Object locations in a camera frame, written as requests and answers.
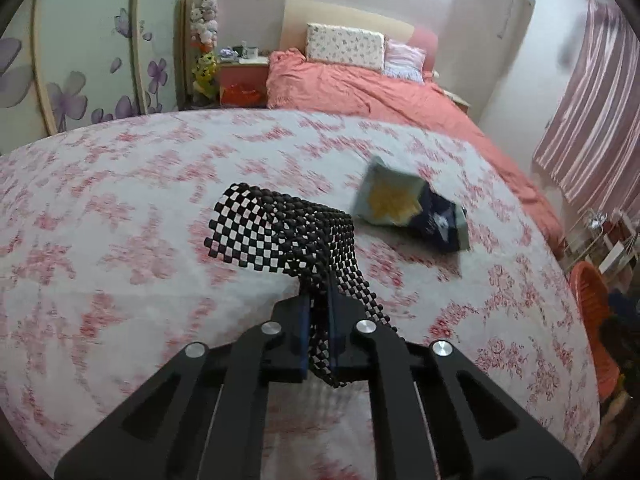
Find white wire rack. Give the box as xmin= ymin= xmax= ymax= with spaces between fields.
xmin=562 ymin=207 xmax=640 ymax=282

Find pink nightstand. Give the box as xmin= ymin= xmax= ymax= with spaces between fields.
xmin=218 ymin=57 xmax=271 ymax=109

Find pink striped curtain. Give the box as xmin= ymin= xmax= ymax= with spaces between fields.
xmin=532 ymin=0 xmax=640 ymax=217

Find red floral tablecloth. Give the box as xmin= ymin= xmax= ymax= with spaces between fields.
xmin=0 ymin=109 xmax=602 ymax=480

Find plush toy bouquet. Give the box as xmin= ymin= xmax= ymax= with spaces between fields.
xmin=189 ymin=0 xmax=221 ymax=57

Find cream bed headboard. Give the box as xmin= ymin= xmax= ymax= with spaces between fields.
xmin=279 ymin=0 xmax=439 ymax=74

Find black beaded mesh mat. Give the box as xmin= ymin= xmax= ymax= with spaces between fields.
xmin=204 ymin=183 xmax=402 ymax=390

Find yellow plush toy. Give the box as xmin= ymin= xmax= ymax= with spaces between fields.
xmin=193 ymin=52 xmax=219 ymax=100

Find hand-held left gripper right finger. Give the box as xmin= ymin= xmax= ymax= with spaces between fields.
xmin=326 ymin=279 xmax=584 ymax=480

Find orange plastic chair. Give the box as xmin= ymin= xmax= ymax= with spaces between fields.
xmin=569 ymin=261 xmax=622 ymax=402

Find flower print wardrobe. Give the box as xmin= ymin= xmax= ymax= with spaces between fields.
xmin=0 ymin=0 xmax=194 ymax=157

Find pink striped pillow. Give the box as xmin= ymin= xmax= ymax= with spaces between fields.
xmin=383 ymin=40 xmax=426 ymax=84

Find chips snack bag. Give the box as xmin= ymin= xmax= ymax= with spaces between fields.
xmin=350 ymin=156 xmax=471 ymax=254

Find wooden bedside table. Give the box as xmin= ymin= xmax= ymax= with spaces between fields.
xmin=440 ymin=87 xmax=472 ymax=117

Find floral pillow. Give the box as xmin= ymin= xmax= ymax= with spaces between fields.
xmin=306 ymin=22 xmax=386 ymax=72

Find red plastic bag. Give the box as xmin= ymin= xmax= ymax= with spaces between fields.
xmin=221 ymin=84 xmax=264 ymax=107

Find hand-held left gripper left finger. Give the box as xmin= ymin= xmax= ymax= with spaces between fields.
xmin=54 ymin=295 xmax=311 ymax=480

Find pink duvet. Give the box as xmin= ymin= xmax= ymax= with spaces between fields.
xmin=266 ymin=48 xmax=567 ymax=257

